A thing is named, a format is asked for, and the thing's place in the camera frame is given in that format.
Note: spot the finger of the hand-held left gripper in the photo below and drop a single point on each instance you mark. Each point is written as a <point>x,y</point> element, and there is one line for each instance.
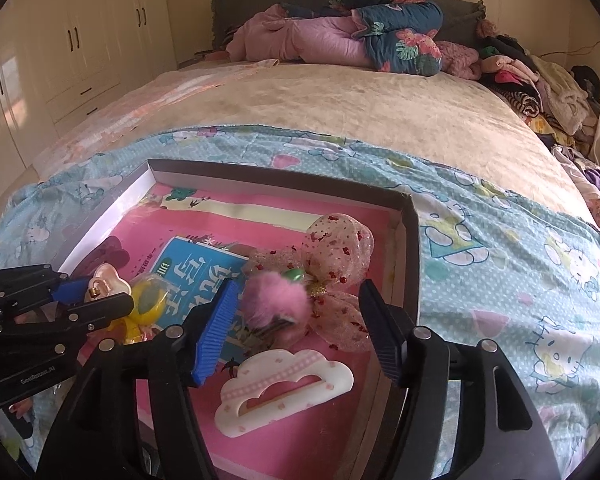
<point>72,291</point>
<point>100,312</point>

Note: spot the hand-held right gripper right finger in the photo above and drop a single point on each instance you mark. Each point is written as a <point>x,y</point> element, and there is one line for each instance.
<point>380,330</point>

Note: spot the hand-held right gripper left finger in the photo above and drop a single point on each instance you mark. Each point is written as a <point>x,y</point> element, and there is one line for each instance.
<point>215,330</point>

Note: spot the pink heart hair clip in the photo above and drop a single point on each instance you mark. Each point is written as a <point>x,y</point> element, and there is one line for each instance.
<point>107,280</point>

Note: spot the yellow hair clip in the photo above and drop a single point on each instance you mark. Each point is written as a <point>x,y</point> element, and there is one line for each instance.
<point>147,305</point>

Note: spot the white cloud hair clip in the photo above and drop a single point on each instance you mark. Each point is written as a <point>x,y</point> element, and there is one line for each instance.
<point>330,365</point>

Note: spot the pink pompom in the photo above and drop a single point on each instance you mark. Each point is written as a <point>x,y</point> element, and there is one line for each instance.
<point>275,300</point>

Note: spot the shallow cardboard box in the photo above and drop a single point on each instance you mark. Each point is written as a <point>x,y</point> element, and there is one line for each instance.
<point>407,260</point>

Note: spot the cartoon cat printed blanket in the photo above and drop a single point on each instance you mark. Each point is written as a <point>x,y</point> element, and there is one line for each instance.
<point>480,260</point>

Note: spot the pink floral sheet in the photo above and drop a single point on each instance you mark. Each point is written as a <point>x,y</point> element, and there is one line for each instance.
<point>130,125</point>

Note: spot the beige bedspread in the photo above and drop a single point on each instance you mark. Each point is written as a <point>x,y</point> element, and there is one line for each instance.
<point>330,100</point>

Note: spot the white wardrobe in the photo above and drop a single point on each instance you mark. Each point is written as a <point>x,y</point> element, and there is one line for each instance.
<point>80,35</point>

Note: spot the purple clothes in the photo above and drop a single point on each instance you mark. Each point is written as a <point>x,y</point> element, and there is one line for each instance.
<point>595,180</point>

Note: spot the pink quilt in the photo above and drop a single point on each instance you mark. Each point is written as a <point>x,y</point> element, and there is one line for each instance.
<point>320,35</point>

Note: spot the pile of clothes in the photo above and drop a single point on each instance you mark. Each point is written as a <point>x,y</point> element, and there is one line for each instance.
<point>555,85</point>

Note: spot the dark floral quilt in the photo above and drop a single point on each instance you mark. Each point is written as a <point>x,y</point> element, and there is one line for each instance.
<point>405,25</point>

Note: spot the grey headboard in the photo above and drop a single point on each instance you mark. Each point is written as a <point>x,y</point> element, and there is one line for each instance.
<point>225,15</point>

